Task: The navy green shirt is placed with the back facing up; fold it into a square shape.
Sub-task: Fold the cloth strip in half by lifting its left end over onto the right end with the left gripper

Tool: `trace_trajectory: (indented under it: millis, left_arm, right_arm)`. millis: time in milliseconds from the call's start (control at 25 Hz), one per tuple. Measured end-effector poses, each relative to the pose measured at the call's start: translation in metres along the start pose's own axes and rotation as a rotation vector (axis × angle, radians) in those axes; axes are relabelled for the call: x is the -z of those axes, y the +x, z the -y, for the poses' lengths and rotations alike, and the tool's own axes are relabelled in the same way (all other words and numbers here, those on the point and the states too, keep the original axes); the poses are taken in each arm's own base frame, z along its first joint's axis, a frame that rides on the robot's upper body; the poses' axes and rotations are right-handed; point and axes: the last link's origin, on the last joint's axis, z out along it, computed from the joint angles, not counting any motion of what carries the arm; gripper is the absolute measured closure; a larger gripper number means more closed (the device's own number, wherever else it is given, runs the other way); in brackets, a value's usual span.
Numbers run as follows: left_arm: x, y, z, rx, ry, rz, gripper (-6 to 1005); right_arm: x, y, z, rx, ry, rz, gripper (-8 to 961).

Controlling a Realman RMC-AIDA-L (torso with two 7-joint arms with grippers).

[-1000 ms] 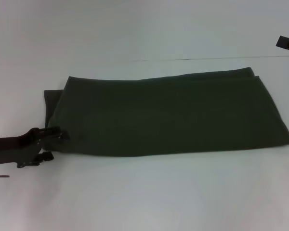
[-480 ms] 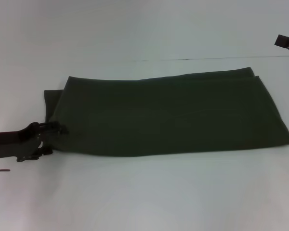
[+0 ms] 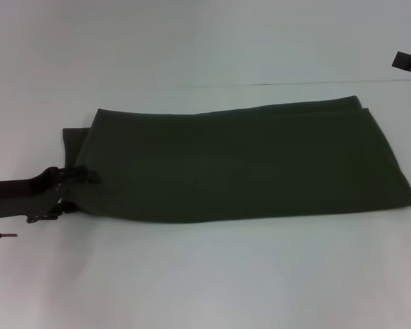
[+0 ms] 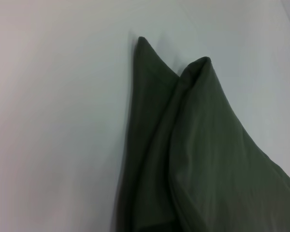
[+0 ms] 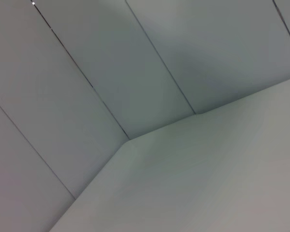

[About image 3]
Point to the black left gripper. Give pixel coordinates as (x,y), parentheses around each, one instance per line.
(27,195)

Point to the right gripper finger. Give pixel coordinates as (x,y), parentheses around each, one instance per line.
(407,62)

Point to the dark green shirt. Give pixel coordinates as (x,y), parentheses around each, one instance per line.
(226,161)

